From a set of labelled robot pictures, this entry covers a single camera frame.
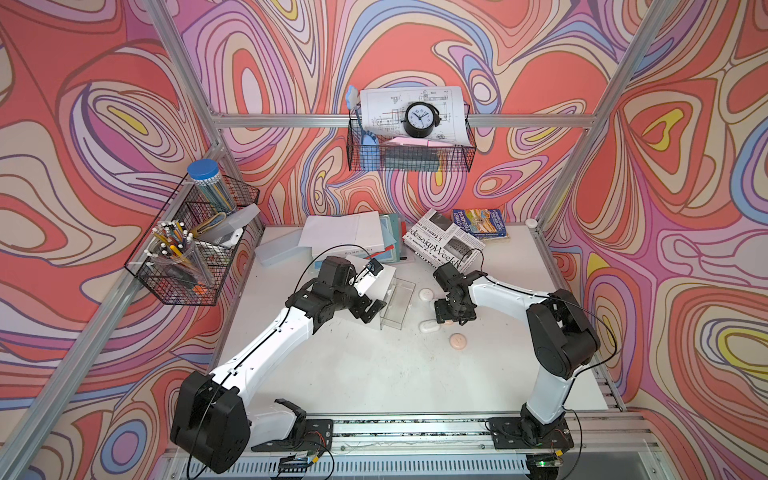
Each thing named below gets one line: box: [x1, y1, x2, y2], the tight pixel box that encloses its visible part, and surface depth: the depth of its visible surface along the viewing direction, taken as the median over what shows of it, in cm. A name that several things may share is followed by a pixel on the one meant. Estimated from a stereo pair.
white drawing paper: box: [360, 86, 471, 146], surface depth 86 cm
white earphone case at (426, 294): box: [418, 287, 434, 302], surface depth 100 cm
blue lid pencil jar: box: [187, 159, 237, 215], surface depth 74 cm
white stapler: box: [215, 227, 244, 248], surface depth 74 cm
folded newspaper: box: [402, 208, 486, 268], surface depth 109 cm
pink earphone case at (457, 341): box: [449, 333, 467, 350], surface depth 90 cm
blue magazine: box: [452, 208, 509, 240], surface depth 117 cm
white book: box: [299, 210, 385, 257], surface depth 113 cm
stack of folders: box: [364, 213, 407, 263], surface depth 111 cm
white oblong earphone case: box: [418, 318, 441, 334], surface depth 92 cm
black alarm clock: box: [400, 101, 441, 138], surface depth 81 cm
